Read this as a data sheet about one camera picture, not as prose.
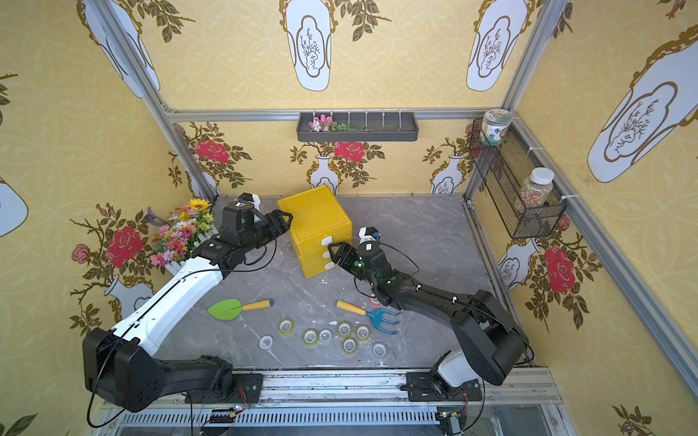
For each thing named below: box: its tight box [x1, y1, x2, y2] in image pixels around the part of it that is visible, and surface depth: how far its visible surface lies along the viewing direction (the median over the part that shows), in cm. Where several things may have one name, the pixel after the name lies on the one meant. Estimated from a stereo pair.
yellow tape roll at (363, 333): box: [356, 325, 371, 343], surface depth 85 cm
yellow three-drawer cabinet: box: [277, 185, 354, 279], surface depth 88 cm
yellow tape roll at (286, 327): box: [278, 317, 296, 337], surface depth 86 cm
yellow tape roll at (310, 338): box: [302, 328, 320, 349], surface depth 83 cm
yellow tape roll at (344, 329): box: [337, 321, 352, 338], surface depth 85 cm
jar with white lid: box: [516, 167, 556, 214], surface depth 66 cm
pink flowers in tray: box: [308, 113, 353, 133], surface depth 89 cm
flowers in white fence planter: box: [146, 198, 220, 277], surface depth 91 cm
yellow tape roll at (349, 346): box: [342, 338, 358, 356], surface depth 82 cm
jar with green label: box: [479, 108, 514, 147], surface depth 87 cm
